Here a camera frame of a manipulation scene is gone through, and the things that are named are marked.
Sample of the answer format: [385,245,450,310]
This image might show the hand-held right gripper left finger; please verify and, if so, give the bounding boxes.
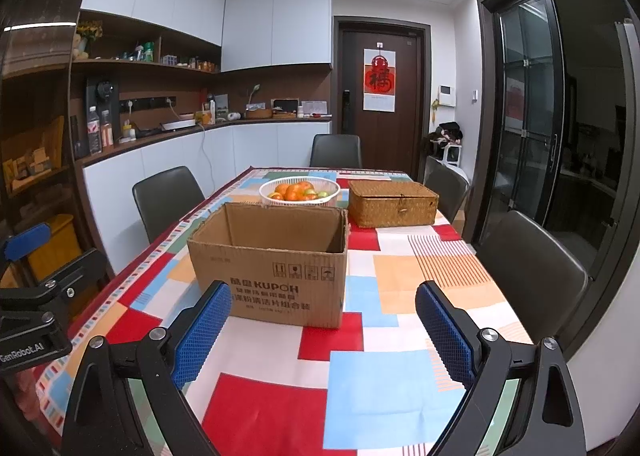
[60,280,233,456]

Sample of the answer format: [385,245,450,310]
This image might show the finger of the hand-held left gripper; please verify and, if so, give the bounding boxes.
[25,247,111,321]
[2,222,53,261]

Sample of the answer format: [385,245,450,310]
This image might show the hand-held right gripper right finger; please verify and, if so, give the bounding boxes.
[415,280,587,456]

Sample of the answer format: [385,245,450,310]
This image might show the brown cardboard box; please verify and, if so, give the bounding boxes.
[186,202,349,328]

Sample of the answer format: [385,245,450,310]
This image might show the yellow box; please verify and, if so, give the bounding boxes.
[27,215,83,281]

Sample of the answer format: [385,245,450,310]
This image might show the colourful patchwork tablecloth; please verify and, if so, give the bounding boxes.
[32,167,536,456]

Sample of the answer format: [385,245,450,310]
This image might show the dark grey dining chair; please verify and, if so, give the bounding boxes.
[477,210,590,344]
[424,156,470,224]
[132,166,206,244]
[310,134,362,169]

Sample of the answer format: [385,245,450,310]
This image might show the clear water bottle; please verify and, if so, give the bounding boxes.
[87,106,102,154]

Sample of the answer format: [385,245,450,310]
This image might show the woven wicker basket with lid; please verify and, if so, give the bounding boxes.
[347,179,440,228]

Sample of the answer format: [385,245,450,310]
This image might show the white plastic fruit basket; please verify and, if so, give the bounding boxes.
[259,177,342,209]

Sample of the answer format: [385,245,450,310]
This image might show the pile of oranges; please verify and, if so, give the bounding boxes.
[267,181,321,201]

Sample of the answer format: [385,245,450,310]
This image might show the white lower cabinets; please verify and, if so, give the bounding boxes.
[82,120,332,277]

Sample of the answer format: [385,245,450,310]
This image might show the white cabinets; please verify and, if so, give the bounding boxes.
[80,0,333,72]
[82,120,332,277]

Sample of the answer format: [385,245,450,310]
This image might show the pile of dark clothes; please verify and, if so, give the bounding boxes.
[430,122,463,147]

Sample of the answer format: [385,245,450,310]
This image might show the black framed glass sliding door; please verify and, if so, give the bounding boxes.
[492,0,566,247]

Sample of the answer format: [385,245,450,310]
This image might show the dark brown door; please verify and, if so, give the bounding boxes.
[334,16,432,171]

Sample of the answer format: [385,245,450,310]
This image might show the white upper cabinets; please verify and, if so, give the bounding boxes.
[80,0,333,72]

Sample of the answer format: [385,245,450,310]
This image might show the black wall water dispenser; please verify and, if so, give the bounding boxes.
[85,77,121,151]

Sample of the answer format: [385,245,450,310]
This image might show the black socket rail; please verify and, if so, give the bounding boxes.
[120,96,177,109]

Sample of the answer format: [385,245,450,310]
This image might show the red and white wall calendar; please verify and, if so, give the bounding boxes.
[363,48,397,111]

